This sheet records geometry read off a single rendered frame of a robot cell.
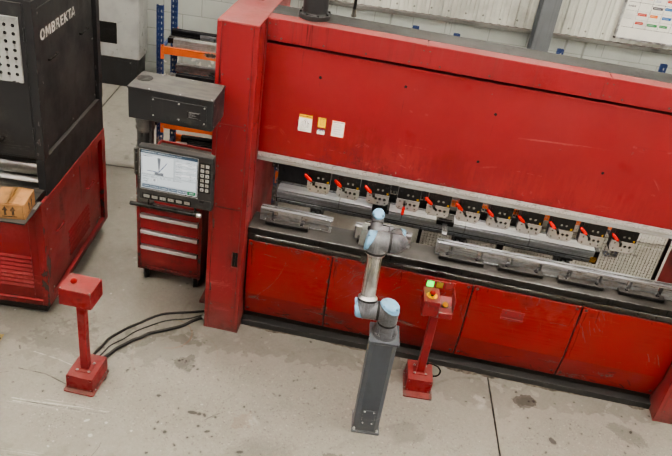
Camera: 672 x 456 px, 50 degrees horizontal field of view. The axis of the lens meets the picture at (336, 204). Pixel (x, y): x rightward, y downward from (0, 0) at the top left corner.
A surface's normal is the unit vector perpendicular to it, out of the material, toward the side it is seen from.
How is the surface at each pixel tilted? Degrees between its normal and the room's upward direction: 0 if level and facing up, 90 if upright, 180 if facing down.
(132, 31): 90
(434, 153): 90
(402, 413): 0
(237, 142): 90
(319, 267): 90
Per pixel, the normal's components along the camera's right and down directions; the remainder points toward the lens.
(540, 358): -0.18, 0.68
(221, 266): -0.16, 0.50
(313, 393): 0.13, -0.85
